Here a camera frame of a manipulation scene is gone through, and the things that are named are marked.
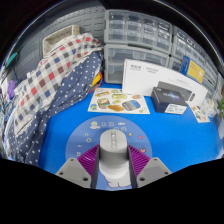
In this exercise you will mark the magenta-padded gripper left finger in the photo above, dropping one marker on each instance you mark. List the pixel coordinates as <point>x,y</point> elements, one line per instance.
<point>74,171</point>

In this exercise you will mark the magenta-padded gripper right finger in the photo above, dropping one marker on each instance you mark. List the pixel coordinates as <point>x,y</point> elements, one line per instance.
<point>152,171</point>

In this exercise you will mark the white computer mouse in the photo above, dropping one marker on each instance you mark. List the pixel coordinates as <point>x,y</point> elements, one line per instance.
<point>114,151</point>

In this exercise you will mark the small black box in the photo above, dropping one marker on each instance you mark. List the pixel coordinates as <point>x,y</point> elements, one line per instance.
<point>166,98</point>

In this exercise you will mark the navy polka dot cloth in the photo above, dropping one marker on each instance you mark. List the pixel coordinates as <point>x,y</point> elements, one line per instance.
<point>66,96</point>

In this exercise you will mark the white and blue glove box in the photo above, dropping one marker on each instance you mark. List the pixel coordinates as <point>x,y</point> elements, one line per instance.
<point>211,105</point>

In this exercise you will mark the yellow orange tool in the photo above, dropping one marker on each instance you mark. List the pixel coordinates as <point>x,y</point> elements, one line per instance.
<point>96,80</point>

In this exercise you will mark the long white keyboard box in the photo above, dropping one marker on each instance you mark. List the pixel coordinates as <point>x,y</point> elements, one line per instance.
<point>143,76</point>

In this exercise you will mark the small purple object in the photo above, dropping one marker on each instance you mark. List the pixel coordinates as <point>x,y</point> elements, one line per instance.
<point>11,89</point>

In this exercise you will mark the red blue checked cloth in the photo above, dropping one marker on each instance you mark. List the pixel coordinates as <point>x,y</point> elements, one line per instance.
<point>56,66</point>

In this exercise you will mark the yellow box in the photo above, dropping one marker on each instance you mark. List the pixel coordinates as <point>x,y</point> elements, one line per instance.
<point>193,70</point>

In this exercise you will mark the grey small-drawer cabinet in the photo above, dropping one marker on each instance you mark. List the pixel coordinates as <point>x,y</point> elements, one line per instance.
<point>186,43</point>
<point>136,33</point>

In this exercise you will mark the beige woven basket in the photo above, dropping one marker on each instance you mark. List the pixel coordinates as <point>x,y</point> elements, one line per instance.
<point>60,36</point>

